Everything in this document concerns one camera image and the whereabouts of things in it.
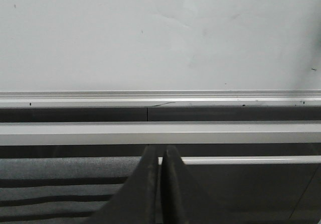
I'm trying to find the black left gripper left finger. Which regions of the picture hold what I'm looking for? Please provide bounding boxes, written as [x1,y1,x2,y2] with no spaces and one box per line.
[89,146,158,223]

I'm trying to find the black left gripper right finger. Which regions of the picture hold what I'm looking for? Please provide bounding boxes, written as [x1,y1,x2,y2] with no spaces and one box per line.
[162,146,241,223]

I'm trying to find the white whiteboard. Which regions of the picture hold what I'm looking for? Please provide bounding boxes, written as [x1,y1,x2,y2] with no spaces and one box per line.
[1,0,320,108]

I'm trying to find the white metal pegboard stand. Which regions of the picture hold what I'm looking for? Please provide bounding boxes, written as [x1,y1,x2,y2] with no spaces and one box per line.
[1,121,320,223]

